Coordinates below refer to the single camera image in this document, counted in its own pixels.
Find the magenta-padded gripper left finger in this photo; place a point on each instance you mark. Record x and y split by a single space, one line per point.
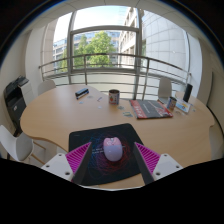
63 165

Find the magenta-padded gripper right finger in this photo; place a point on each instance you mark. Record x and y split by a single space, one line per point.
161 165

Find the lilac and pink computer mouse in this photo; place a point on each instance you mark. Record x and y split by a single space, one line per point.
112 149

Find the black mouse pad red swirl print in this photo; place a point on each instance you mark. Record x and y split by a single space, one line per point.
100 133

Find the white chair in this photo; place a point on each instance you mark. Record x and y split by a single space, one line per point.
15 145
165 88
46 86

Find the red and black magazine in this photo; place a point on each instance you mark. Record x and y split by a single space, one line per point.
150 109

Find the small blue yellow card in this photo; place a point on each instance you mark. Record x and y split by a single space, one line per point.
127 114

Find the black and blue stapler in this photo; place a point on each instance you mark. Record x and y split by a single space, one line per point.
82 93

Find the black cylinder speaker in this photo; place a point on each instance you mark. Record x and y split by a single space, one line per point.
187 92

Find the black and white office printer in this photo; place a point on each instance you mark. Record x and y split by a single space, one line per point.
15 100

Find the metal balcony railing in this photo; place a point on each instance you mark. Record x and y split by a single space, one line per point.
116 55

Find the green tree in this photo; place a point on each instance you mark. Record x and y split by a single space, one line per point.
98 48

